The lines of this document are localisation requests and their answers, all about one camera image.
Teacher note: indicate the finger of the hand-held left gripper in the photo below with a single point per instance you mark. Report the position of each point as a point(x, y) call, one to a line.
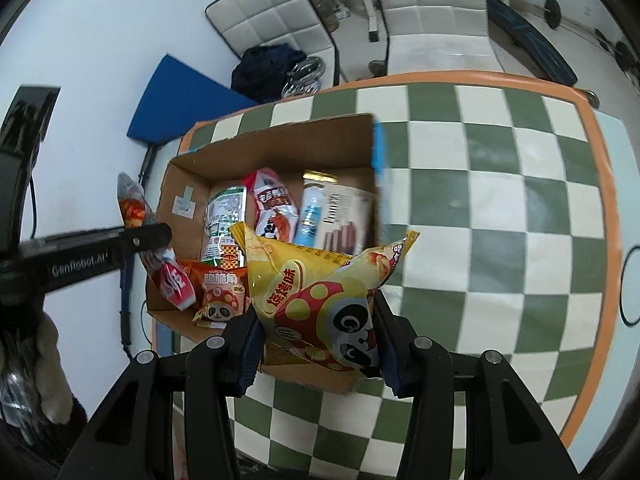
point(150, 237)

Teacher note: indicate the cardboard box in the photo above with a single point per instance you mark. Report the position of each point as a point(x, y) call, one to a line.
point(280, 145)

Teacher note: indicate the silver green snack pouch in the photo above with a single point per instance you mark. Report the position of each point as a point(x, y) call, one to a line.
point(225, 215)

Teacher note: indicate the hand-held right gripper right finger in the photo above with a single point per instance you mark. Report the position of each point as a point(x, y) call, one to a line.
point(392, 360)

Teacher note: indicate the red white snack packet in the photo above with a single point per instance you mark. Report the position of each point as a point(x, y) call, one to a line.
point(172, 280)

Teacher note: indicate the blue white snack packet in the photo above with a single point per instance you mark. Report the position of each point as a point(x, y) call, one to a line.
point(310, 215)

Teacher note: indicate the green white checkered tablecloth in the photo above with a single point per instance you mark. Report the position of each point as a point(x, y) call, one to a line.
point(500, 210)

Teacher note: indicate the black blue weight bench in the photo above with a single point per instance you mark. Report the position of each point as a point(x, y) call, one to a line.
point(530, 35)

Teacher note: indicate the white tufted bench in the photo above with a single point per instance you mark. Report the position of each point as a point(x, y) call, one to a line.
point(430, 10)
point(280, 15)

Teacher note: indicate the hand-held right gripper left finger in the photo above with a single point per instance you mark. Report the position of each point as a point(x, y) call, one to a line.
point(245, 355)

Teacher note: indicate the person's left hand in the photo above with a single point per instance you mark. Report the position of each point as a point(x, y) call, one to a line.
point(55, 370)

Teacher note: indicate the black barbell weight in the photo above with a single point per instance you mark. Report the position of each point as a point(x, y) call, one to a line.
point(552, 10)

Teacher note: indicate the dark clothes pile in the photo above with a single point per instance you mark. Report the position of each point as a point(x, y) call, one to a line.
point(260, 75)

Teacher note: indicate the yellow chip bag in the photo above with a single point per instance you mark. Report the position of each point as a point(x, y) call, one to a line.
point(310, 300)

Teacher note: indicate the person's left forearm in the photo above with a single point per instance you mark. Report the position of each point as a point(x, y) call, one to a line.
point(20, 440)

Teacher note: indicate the blue mat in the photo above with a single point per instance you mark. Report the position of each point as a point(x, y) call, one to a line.
point(175, 105)

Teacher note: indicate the red sausage snack packet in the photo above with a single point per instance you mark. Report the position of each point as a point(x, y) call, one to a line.
point(272, 205)

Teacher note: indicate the orange snack packet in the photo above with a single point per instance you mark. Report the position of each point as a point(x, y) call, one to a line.
point(220, 295)

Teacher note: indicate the cream wafer packet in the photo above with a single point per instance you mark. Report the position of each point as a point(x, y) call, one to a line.
point(345, 220)

